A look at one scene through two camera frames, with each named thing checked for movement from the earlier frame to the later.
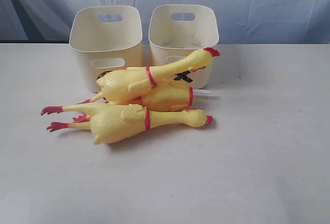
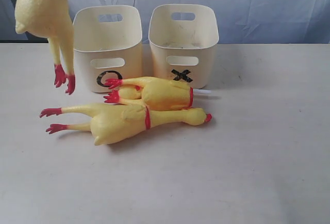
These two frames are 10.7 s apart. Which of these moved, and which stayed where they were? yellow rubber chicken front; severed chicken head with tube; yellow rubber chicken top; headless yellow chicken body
Moved: yellow rubber chicken top
Stayed: yellow rubber chicken front; severed chicken head with tube; headless yellow chicken body
